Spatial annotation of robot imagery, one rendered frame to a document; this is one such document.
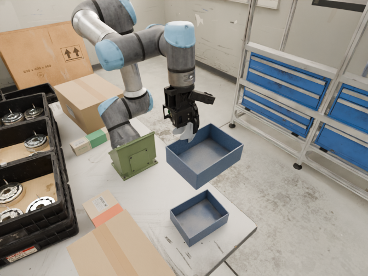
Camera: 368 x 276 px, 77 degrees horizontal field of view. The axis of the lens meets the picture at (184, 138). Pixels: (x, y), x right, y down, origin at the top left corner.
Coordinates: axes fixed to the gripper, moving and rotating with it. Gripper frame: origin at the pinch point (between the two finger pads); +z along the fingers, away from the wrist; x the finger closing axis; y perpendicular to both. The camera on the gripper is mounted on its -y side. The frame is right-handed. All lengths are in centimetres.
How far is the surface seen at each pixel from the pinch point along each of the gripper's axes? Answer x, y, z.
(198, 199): -2.0, -5.6, 38.3
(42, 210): -19, 49, 18
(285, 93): -44, -140, 44
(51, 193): -36, 45, 27
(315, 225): 27, -96, 113
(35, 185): -44, 50, 26
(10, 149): -76, 55, 24
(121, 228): -1.9, 29.7, 25.9
